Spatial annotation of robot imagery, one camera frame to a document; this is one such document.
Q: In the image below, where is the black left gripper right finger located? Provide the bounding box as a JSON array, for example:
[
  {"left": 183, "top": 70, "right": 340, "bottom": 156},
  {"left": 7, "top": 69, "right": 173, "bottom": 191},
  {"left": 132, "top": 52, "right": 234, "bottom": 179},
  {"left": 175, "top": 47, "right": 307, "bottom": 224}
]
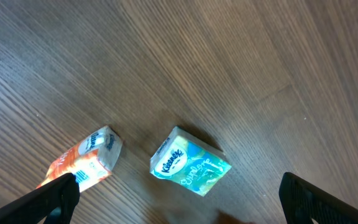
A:
[{"left": 279, "top": 172, "right": 358, "bottom": 224}]

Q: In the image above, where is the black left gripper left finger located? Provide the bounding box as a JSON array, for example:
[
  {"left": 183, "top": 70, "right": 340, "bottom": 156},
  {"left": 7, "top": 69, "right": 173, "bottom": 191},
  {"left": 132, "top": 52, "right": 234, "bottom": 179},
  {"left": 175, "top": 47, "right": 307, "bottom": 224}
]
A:
[{"left": 0, "top": 173, "right": 80, "bottom": 224}]

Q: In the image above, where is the orange white small box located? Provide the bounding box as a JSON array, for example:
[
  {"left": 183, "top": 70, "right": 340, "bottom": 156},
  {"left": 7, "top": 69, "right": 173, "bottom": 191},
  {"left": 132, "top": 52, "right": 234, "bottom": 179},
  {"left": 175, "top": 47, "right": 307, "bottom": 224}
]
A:
[{"left": 39, "top": 126, "right": 123, "bottom": 192}]

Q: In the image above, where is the teal white small box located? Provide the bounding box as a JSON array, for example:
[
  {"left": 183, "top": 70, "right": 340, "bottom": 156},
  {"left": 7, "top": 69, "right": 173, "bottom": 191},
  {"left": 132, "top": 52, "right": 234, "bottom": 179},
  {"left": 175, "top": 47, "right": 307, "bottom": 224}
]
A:
[{"left": 150, "top": 126, "right": 232, "bottom": 197}]

